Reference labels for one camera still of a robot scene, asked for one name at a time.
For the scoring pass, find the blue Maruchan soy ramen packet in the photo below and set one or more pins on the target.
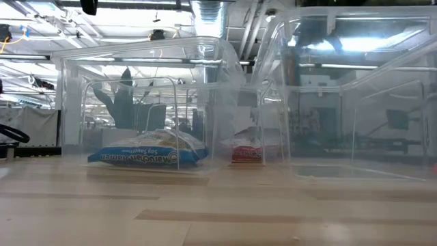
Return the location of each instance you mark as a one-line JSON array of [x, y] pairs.
[[136, 155]]

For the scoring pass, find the silver ceiling duct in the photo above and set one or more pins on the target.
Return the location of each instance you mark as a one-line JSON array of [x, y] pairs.
[[208, 13]]

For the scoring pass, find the dark machine frame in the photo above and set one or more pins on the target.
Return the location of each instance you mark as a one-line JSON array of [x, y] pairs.
[[396, 119]]

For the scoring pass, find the grey ceiling pipe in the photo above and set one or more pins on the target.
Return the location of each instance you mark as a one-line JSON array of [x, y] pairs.
[[251, 30]]

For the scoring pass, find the black base bar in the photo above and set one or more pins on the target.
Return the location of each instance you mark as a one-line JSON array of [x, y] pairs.
[[37, 152]]

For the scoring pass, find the dark ceiling device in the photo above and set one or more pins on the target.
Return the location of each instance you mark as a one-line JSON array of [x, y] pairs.
[[4, 32]]

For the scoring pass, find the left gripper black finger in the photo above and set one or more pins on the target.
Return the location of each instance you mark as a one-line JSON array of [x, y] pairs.
[[89, 7]]

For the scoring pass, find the clear plastic bin white label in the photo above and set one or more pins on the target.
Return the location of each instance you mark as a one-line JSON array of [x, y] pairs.
[[252, 112]]

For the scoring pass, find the red Maruchan ramen packet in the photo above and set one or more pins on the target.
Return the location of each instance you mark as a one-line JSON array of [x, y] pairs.
[[246, 153]]

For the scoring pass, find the black ceiling device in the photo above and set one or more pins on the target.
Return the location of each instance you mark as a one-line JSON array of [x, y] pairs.
[[157, 35]]

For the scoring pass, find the white cloth cover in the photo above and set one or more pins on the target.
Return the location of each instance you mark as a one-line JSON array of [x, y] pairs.
[[37, 126]]

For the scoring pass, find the dark teal machine silhouette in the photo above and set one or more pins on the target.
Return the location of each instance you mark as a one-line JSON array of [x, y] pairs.
[[123, 109]]

